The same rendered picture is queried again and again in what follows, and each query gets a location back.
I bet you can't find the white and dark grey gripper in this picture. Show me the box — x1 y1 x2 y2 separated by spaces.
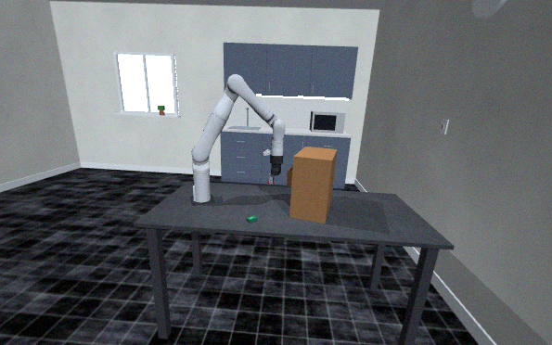
263 147 284 185

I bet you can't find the tan wooden chest of drawers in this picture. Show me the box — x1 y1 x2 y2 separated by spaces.
289 147 337 224

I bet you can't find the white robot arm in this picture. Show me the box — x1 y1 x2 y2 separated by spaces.
192 74 285 202

